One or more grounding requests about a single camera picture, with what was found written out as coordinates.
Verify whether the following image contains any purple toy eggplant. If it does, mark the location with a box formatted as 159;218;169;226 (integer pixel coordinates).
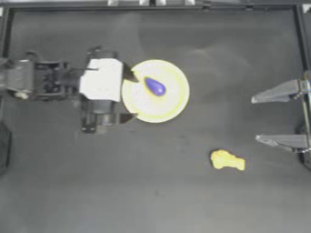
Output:
143;76;168;97

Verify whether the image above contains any yellow plate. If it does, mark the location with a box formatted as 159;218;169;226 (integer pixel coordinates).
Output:
120;58;191;124

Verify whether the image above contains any yellow toy fried chicken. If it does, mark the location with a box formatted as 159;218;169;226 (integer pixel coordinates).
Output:
209;148;247;172

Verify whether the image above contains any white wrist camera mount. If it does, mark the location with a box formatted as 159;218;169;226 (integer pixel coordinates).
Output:
77;57;125;103

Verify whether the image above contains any black frame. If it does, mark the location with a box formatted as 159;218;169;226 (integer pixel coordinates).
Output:
0;0;311;78

